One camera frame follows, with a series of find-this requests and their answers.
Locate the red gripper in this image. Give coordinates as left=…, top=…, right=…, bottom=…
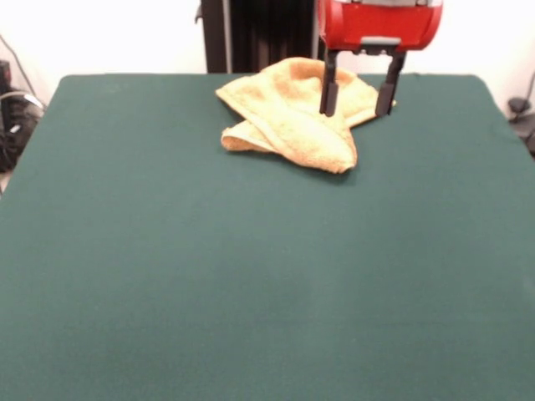
left=318, top=0, right=443, bottom=118

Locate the yellow terry towel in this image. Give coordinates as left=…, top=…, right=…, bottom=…
left=214, top=57, right=398, bottom=175

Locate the black clamp stand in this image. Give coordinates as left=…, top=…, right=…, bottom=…
left=507, top=96, right=535, bottom=158

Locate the dark green table cloth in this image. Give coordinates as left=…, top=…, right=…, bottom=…
left=0, top=73, right=535, bottom=401

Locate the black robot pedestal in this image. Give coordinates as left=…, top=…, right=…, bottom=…
left=194, top=0, right=327, bottom=75

